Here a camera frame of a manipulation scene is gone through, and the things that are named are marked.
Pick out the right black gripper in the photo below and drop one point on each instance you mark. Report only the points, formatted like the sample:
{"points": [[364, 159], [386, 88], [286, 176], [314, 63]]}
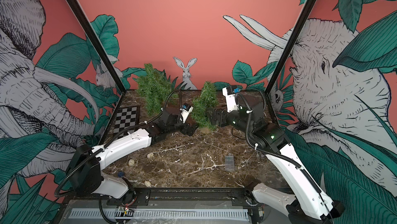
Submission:
{"points": [[224, 114]]}

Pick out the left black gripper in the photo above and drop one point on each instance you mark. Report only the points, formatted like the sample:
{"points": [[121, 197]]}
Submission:
{"points": [[192, 130]]}

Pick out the green christmas tree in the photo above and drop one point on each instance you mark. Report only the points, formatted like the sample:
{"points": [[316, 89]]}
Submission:
{"points": [[207, 99], [154, 88]]}

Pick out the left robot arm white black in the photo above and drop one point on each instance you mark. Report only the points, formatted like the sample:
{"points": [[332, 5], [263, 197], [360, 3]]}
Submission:
{"points": [[85, 174]]}

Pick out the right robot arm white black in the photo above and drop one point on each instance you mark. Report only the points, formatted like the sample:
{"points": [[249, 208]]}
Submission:
{"points": [[308, 203]]}

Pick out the black white checkerboard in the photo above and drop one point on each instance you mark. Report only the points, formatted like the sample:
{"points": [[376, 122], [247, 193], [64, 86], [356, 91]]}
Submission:
{"points": [[126, 117]]}

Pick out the white round bead near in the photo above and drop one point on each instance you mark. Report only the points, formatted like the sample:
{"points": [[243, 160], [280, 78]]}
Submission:
{"points": [[147, 183]]}

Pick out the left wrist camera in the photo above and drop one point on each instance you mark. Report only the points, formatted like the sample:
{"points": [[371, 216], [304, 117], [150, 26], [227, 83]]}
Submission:
{"points": [[186, 109]]}

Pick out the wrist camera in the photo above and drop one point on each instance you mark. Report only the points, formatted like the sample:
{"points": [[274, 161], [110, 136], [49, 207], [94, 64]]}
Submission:
{"points": [[229, 92], [186, 109]]}

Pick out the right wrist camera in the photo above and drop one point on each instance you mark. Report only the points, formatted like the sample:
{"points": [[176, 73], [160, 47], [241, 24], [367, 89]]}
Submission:
{"points": [[229, 92]]}

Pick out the white ring bead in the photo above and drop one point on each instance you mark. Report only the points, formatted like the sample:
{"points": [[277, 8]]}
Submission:
{"points": [[131, 162]]}

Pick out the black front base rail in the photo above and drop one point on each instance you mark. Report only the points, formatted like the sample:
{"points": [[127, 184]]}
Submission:
{"points": [[237, 196]]}

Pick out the left black frame post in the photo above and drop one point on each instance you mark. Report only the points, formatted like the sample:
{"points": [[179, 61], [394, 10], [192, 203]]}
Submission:
{"points": [[92, 36]]}

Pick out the black frame post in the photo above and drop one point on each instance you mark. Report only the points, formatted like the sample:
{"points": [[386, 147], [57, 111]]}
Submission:
{"points": [[92, 36], [306, 10]]}

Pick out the white slotted cable duct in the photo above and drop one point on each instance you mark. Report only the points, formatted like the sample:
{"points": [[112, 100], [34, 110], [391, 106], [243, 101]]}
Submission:
{"points": [[229, 214]]}

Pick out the right black frame post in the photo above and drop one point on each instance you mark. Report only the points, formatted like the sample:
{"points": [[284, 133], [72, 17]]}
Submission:
{"points": [[306, 10]]}

